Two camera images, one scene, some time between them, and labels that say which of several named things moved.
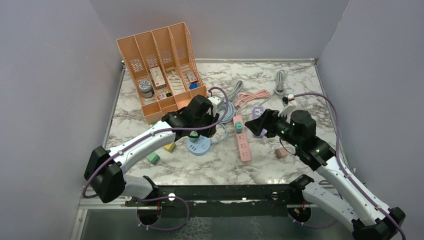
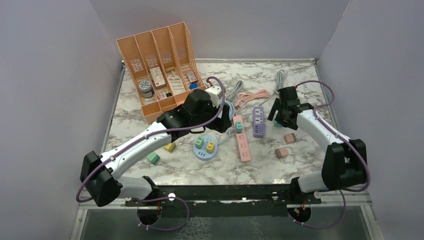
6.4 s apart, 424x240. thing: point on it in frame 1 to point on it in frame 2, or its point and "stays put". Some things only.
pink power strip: (242, 141) stays put
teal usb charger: (239, 127) stays put
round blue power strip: (199, 147) to (202, 154)
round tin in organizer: (145, 87) stays put
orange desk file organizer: (165, 68) stays put
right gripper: (267, 120) to (278, 106)
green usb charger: (194, 134) to (199, 142)
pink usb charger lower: (281, 152) stays put
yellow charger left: (169, 147) stays put
